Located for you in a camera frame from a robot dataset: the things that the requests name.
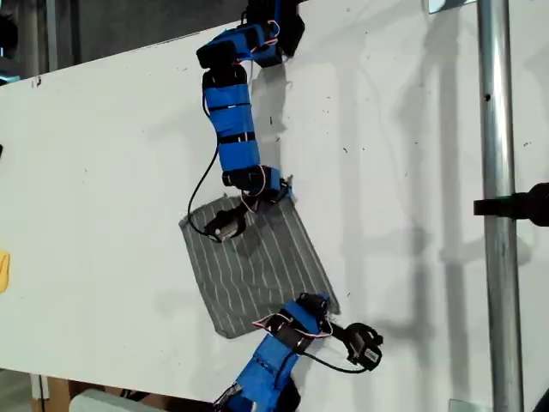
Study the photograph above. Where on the black camera box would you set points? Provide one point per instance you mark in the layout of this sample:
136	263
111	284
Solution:
364	345
225	226

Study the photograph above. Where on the white box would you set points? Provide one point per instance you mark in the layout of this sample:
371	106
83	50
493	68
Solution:
111	403

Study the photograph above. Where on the grey white-striped towel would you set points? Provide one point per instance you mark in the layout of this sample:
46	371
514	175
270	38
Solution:
253	274

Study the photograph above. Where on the yellow object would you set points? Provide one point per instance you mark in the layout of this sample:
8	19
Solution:
4	272

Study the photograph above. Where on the black clamp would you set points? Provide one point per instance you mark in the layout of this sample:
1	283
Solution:
514	205

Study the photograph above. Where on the steel post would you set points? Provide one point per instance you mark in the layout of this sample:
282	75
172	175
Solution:
499	129

